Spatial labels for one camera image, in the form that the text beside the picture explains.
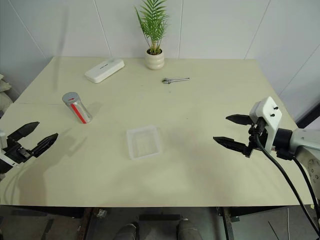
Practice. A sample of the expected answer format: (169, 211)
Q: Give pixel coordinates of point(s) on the green palm plant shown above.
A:
(152, 22)

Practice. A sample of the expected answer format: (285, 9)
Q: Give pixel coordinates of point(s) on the grey cylinder with red arrow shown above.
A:
(70, 98)

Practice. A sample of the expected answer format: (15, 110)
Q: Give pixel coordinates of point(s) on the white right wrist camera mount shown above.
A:
(271, 120)

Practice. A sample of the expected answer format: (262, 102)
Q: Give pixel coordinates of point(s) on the dark rounded shape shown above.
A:
(127, 232)
(187, 231)

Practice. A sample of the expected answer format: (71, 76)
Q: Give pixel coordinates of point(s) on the clear rectangular plastic container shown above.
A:
(143, 142)

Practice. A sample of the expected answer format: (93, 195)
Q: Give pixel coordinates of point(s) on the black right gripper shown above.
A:
(257, 130)

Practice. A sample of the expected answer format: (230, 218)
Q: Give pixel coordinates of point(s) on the white oblong plastic case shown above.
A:
(103, 71)

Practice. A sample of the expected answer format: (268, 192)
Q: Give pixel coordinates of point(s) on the cream fabric sack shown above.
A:
(3, 87)

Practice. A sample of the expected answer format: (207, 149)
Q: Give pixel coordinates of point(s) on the cream ribbed plant pot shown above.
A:
(155, 60)

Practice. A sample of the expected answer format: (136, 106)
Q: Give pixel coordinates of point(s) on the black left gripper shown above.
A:
(15, 151)

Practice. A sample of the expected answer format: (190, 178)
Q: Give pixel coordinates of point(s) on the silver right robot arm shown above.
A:
(305, 140)

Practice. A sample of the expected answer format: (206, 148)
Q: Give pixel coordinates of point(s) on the silver adjustable wrench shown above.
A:
(175, 79)

